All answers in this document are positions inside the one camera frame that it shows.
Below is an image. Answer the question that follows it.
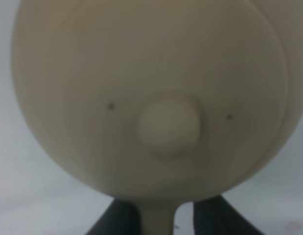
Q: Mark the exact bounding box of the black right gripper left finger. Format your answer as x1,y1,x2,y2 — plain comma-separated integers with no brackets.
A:
86,200,140,235

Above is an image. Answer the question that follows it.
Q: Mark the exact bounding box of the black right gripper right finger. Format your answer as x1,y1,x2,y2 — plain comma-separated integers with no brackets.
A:
193,196,259,235

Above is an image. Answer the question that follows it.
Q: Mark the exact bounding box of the brown teapot with lid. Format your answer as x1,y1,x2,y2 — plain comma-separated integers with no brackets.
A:
11,0,303,235

